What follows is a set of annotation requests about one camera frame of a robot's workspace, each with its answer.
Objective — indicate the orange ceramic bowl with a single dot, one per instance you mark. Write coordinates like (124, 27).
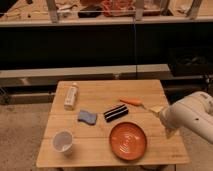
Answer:
(128, 141)

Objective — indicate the orange toy carrot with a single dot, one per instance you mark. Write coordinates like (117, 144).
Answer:
(134, 102)

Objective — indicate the white plastic bottle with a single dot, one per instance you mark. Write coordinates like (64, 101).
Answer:
(71, 96)

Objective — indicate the wooden table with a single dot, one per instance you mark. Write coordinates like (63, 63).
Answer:
(91, 142)

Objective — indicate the red cloth in background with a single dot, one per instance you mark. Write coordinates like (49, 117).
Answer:
(117, 8)

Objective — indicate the black white striped block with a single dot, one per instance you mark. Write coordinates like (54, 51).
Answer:
(116, 112)

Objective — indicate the white paper cup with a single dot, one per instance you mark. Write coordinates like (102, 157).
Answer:
(62, 142)

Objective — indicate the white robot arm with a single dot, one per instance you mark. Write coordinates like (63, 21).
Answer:
(194, 112)

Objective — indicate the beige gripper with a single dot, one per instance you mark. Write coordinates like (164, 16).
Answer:
(156, 110)

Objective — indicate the blue sponge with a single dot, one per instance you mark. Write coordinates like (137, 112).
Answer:
(87, 117)

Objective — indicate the long wooden bench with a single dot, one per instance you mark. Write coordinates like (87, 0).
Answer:
(51, 76)

